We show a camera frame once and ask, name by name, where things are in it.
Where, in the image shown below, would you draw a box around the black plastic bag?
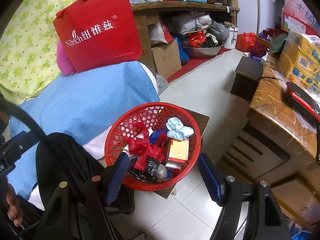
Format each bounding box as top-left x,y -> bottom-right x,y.
128,155 -> 173,184

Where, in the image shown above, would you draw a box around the red ribbon bow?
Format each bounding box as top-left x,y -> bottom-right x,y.
131,122 -> 168,171

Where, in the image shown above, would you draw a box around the orange red medicine box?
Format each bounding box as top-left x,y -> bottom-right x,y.
165,139 -> 189,170

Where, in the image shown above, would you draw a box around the light blue cloth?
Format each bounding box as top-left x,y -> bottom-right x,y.
165,117 -> 194,141

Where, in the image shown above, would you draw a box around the white medicine box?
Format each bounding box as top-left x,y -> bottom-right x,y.
123,131 -> 145,157

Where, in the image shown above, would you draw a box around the person's left hand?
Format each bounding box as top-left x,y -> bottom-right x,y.
6,184 -> 23,227

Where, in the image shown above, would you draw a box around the blue bed blanket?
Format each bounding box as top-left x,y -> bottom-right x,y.
7,60 -> 161,202

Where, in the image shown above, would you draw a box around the marble top desk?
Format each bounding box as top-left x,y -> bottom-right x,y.
218,55 -> 319,229

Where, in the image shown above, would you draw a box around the green clover pattern quilt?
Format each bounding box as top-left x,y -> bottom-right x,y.
1,0 -> 77,105

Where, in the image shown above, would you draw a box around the magenta pillow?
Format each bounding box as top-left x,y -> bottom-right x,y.
56,40 -> 76,75

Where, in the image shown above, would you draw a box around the brown wooden stool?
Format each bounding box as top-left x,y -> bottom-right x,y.
154,108 -> 210,199

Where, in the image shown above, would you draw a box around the red plastic mesh basket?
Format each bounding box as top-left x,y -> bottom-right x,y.
105,102 -> 201,191

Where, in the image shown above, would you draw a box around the red black device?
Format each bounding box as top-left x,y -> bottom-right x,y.
285,82 -> 320,126

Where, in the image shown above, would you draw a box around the red Nilrich paper bag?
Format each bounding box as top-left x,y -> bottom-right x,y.
53,0 -> 142,73

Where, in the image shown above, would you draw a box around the small dark stool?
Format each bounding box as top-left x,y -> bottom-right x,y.
231,56 -> 264,101

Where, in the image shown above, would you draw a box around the yellow carton boxes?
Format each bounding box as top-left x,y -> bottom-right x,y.
278,31 -> 319,96

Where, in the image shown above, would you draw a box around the cardboard box under shelf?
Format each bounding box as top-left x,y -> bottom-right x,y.
152,40 -> 182,79

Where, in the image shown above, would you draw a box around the red plastic bag on floor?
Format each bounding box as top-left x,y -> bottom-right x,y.
236,33 -> 256,52

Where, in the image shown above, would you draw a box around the steel basin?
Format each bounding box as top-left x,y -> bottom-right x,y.
181,42 -> 223,59

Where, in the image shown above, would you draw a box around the wooden shelf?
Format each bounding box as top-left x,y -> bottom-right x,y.
130,0 -> 241,73

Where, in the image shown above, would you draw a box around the black cable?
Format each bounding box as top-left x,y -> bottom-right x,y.
0,99 -> 51,145

